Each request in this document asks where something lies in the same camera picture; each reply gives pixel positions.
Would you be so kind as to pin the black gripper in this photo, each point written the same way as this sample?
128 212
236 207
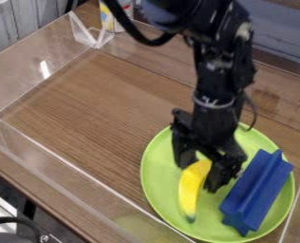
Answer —
207 130

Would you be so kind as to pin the yellow toy banana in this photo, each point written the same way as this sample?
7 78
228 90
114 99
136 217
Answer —
193 178

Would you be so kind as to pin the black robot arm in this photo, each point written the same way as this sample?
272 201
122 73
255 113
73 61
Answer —
217 29

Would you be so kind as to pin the green round plate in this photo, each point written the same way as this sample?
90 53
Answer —
160 180

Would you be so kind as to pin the blue plastic block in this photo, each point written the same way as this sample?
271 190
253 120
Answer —
253 194

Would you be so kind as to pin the clear acrylic enclosure wall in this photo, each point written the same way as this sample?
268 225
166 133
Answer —
81 109

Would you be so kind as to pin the clear acrylic corner bracket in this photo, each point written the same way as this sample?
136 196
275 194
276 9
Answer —
93 37

